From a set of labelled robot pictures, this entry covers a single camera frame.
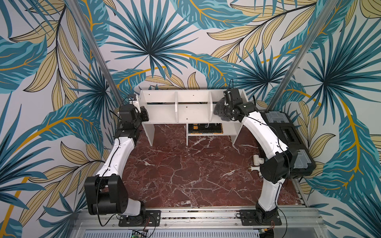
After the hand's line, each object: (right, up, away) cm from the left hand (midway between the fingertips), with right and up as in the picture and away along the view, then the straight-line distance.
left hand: (144, 108), depth 81 cm
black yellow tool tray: (+35, -11, +11) cm, 38 cm away
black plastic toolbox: (+83, -29, -7) cm, 88 cm away
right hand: (+44, 0, +4) cm, 44 cm away
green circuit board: (0, -62, -10) cm, 63 cm away
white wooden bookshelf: (+28, +1, +7) cm, 28 cm away
